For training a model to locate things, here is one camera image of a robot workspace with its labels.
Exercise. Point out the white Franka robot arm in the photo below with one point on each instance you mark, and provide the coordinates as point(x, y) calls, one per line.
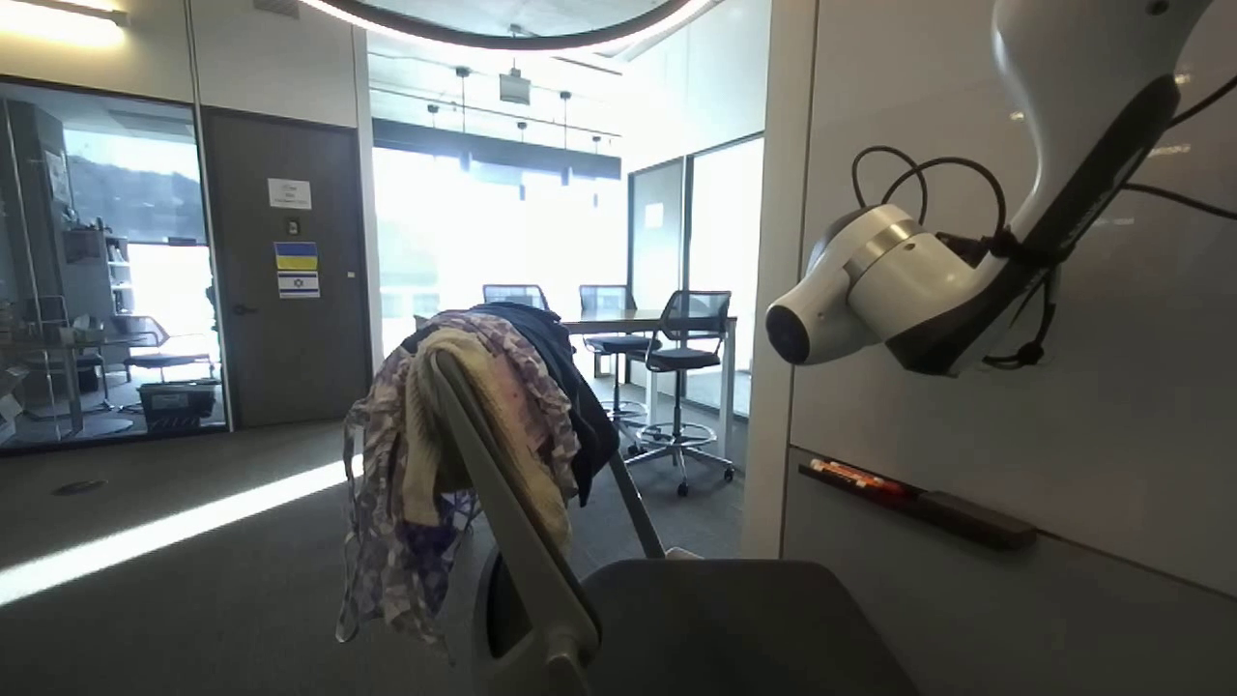
point(904, 277)

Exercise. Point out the large whiteboard panel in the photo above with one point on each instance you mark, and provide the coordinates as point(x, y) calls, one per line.
point(1134, 450)

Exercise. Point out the black mesh office chair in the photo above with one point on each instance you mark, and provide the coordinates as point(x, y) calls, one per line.
point(690, 348)
point(614, 348)

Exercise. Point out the white high table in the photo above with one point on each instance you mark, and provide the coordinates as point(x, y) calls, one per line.
point(633, 321)

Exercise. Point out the dark navy garment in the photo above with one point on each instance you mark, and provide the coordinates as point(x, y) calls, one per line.
point(575, 371)

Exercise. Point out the glass partition panel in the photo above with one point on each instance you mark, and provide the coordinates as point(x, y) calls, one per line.
point(696, 227)

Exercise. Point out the cream towel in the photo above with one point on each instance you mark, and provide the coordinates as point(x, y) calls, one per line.
point(427, 425)

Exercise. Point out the orange marker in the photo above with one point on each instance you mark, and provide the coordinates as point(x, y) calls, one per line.
point(857, 482)

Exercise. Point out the hanging ceiling sign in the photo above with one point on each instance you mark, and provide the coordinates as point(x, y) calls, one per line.
point(516, 88)

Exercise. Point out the grey folding chair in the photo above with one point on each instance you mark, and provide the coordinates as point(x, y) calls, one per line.
point(722, 632)

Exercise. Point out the dark grey door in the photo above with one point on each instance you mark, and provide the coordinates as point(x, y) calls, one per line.
point(293, 321)

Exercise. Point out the blue yellow poster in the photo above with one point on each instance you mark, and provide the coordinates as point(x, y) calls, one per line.
point(297, 273)

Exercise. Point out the white paper notice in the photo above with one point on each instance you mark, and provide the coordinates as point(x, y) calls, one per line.
point(286, 195)

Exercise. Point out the dark marker tray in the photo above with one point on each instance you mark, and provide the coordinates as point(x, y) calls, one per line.
point(959, 514)

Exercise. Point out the black storage bin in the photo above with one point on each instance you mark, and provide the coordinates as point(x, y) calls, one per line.
point(176, 407)

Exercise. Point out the glass office window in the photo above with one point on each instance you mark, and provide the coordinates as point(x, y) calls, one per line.
point(101, 255)

